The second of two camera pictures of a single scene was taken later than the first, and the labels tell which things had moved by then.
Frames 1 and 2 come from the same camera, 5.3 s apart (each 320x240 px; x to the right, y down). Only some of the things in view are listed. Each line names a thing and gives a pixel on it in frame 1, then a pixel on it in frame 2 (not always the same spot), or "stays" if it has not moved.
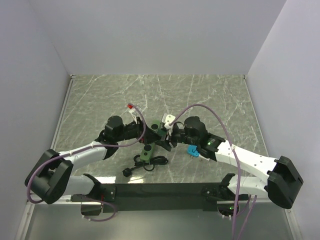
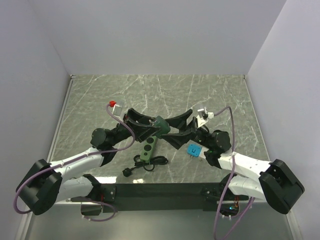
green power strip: (148, 149) stays
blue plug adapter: (192, 150) stays
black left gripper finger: (151, 136) -> (134, 115)
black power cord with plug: (159, 160) stays
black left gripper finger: (164, 144) -> (142, 132)
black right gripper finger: (174, 141) -> (179, 121)
